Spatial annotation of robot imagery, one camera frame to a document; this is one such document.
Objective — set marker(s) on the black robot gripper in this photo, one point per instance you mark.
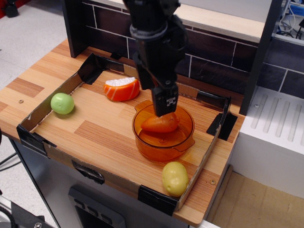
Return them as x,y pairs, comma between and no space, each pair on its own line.
157,55

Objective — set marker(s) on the orange toy carrot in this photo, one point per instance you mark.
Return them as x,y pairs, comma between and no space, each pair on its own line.
164,124

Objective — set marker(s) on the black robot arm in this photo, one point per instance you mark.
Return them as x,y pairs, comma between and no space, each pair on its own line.
152,15

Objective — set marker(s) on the transparent orange plastic pot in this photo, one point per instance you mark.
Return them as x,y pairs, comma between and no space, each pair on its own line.
162,146

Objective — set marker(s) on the cardboard fence with black tape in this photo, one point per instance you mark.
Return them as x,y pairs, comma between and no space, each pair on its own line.
97,139

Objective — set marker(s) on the salmon sushi toy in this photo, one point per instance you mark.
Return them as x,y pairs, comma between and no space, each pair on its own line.
122,89

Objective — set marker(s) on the yellow toy potato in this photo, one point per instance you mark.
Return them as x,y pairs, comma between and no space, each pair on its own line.
175,178

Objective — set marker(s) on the light wooden shelf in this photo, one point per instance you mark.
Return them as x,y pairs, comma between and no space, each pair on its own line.
224,24

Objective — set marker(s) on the green toy apple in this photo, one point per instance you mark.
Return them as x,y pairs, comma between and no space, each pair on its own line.
62,103

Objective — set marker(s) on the white toy sink drainboard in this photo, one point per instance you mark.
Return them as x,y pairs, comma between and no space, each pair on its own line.
270,146

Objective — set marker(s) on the grey oven control panel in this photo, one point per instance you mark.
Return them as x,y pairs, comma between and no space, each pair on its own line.
92,213

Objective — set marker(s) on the dark grey vertical post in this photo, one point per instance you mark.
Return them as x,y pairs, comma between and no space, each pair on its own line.
266,38

